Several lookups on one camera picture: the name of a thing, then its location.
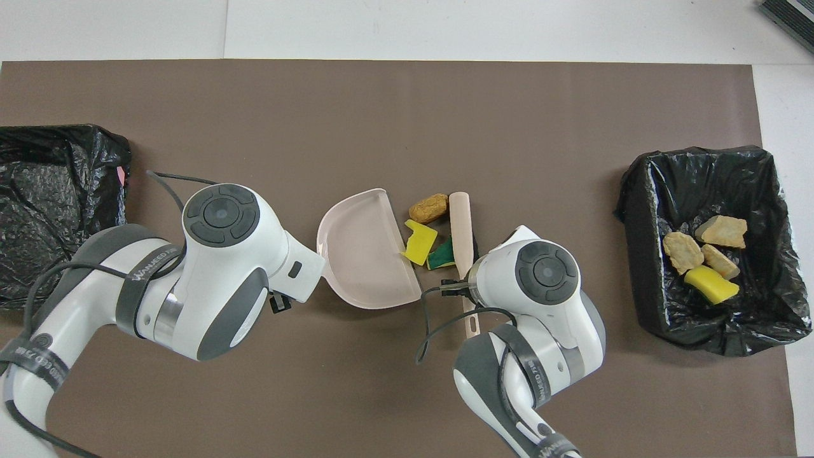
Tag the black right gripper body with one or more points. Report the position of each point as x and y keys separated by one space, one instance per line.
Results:
x=459 y=287

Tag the dark ribbed device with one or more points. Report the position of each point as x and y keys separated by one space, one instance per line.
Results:
x=792 y=16

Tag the notched yellow sponge piece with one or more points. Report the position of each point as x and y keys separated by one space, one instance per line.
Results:
x=421 y=243

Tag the plain yellow sponge piece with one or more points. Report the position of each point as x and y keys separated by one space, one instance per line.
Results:
x=711 y=285

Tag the black bag bin pink spot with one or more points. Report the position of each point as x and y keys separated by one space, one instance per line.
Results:
x=38 y=191

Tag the orange striped sponge scrap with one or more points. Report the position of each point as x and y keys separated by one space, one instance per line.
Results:
x=722 y=232
x=720 y=262

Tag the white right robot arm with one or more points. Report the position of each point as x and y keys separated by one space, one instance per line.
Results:
x=547 y=273

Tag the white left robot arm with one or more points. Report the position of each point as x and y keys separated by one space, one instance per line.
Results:
x=222 y=254

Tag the black bag lined bin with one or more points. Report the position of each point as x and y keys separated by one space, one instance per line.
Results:
x=648 y=286

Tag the pale beige sponge scrap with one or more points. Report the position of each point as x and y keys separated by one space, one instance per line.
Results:
x=683 y=253

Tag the brown oval sponge lump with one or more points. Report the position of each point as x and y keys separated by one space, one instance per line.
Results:
x=428 y=208

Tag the beige plastic dustpan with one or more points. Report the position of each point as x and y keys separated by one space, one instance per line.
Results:
x=362 y=254

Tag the brown paper table mat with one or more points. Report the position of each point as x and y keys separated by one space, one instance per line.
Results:
x=445 y=95

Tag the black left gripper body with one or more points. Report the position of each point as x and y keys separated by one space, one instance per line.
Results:
x=280 y=303

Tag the green and yellow sponge piece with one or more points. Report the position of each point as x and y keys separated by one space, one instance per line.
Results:
x=440 y=257

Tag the beige hand brush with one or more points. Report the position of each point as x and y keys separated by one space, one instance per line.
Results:
x=460 y=222

